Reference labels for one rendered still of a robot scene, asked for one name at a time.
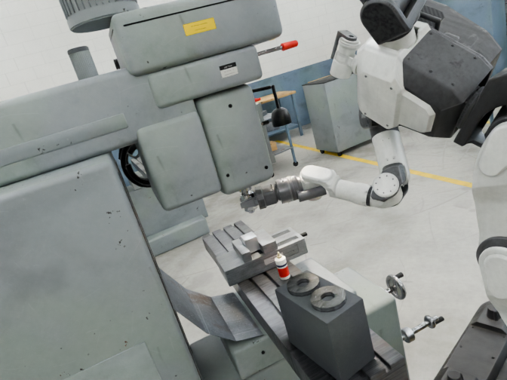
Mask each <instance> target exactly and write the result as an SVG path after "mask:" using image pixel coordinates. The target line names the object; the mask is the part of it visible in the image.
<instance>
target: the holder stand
mask: <svg viewBox="0 0 507 380"><path fill-rule="evenodd" d="M275 293H276V296H277V299H278V304H279V306H280V309H281V314H282V317H283V319H284V324H285V327H286V330H287V334H288V337H289V340H290V343H292V344H293V345H294V346H296V347H297V348H298V349H300V350H301V351H302V352H303V353H304V354H305V355H307V356H308V357H309V358H310V359H312V360H313V361H314V362H316V363H317V364H318V365H319V366H320V367H321V368H323V369H324V370H325V371H327V372H328V373H329V374H331V375H332V376H333V377H334V378H335V379H336V380H348V379H349V378H351V377H352V376H353V375H354V374H355V373H356V372H358V371H359V370H360V369H361V368H363V367H364V366H365V365H366V364H368V363H369V362H370V361H371V360H372V359H373V358H375V354H374V350H373V343H372V340H371V336H370V329H369V326H368V322H367V315H366V311H365V307H364V300H363V299H362V298H361V297H360V296H357V295H355V294H354V293H351V292H349V291H348V290H345V289H343V288H342V287H339V286H337V285H336V284H334V283H331V282H330V281H328V280H326V279H324V278H322V277H320V276H318V275H316V274H314V273H312V272H310V271H308V270H305V271H304V272H303V273H301V274H298V275H296V276H294V277H292V278H291V279H290V280H289V281H288V282H287V283H284V284H283V285H281V286H280V287H278V288H277V289H275Z"/></svg>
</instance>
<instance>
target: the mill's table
mask: <svg viewBox="0 0 507 380"><path fill-rule="evenodd" d="M251 231H252V232H255V231H253V230H252V229H251V228H249V227H248V226H247V225H246V224H244V223H243V222H242V221H241V220H240V221H238V222H235V223H234V226H232V225H227V226H226V227H223V230H222V231H221V229H218V230H216V231H213V232H212V235H210V234H206V235H204V236H201V237H202V240H203V242H204V246H205V249H206V251H207V252H208V253H209V254H210V256H211V257H212V259H213V260H214V261H215V263H216V264H217V260H216V257H218V256H221V255H223V254H224V253H227V252H230V251H232V250H234V249H233V245H232V241H234V240H236V239H239V240H240V241H241V236H242V235H244V234H247V233H249V232H251ZM241 242H242V241H241ZM217 265H218V264H217ZM287 266H288V269H289V272H290V277H289V278H288V279H287V280H282V279H280V277H279V273H278V269H277V266H276V267H274V268H271V269H269V270H268V271H264V272H263V273H261V274H258V275H256V276H253V277H251V278H249V279H247V280H244V281H242V282H240V283H237V284H235V285H233V287H234V289H235V291H236V292H237V293H238V294H239V295H240V297H241V299H242V300H243V301H244V303H245V304H246V306H247V307H248V308H249V309H250V311H251V313H252V314H253V315H254V316H255V318H256V319H257V321H258V322H259V323H260V325H261V326H262V328H263V329H264V330H265V331H266V333H267V334H268V336H269V338H270V339H271V340H272V341H273V343H274V344H275V346H276V347H277V348H278V350H279V351H280V352H281V354H282V355H283V356H284V358H285V360H286V361H287V362H288V363H289V365H290V366H291V368H292V369H293V370H294V372H295V373H296V374H297V376H298V377H299V378H300V380H336V379H335V378H334V377H333V376H332V375H331V374H329V373H328V372H327V371H325V370H324V369H323V368H321V367H320V366H319V365H318V364H317V363H316V362H314V361H313V360H312V359H310V358H309V357H308V356H307V355H305V354H304V353H303V352H302V351H301V350H300V349H298V348H297V347H296V346H294V345H293V344H292V343H290V340H289V337H288V334H287V330H286V327H285V324H284V319H283V317H282V314H281V309H280V306H279V304H278V299H277V296H276V293H275V289H277V288H278V287H280V286H281V285H283V284H284V283H287V282H288V281H289V280H290V279H291V278H292V277H294V276H296V275H298V274H301V273H303V272H302V271H301V270H299V269H298V267H296V266H295V265H294V264H293V263H292V262H290V261H288V262H287ZM369 329H370V328H369ZM370 336H371V340H372V343H373V350H374V354H375V358H373V359H372V360H371V361H370V362H369V363H368V364H366V365H365V366H364V367H363V368H361V369H360V370H359V371H358V372H356V373H355V374H354V375H353V376H352V377H351V378H349V379H348V380H408V376H407V368H406V363H405V359H404V357H403V356H402V355H401V354H400V353H399V352H397V351H396V350H395V349H394V348H393V347H392V346H391V345H389V344H388V343H387V342H386V341H384V340H383V339H382V338H381V337H379V336H378V335H377V334H376V333H375V332H374V331H373V330H372V329H370Z"/></svg>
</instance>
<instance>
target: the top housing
mask: <svg viewBox="0 0 507 380"><path fill-rule="evenodd" d="M281 34H282V26H281V20H280V17H279V12H278V7H277V3H276V0H176V1H172V2H165V3H162V4H159V5H153V6H149V7H145V8H139V9H136V10H132V11H126V12H123V13H119V14H115V15H114V16H112V19H111V23H110V27H109V39H110V41H111V43H112V47H113V49H114V52H115V55H116V57H117V60H118V64H119V65H120V68H121V69H123V68H127V70H128V71H129V73H130V74H132V75H133V76H140V75H145V74H148V73H151V72H156V71H158V70H162V69H166V68H170V67H172V66H178V65H181V64H184V63H189V62H192V61H195V60H200V59H203V58H206V57H211V56H213V55H217V54H221V53H225V52H227V51H233V50H235V49H239V48H243V47H247V46H249V45H253V46H254V45H257V44H261V43H263V42H266V41H270V40H272V39H274V38H277V37H279V36H280V35H281Z"/></svg>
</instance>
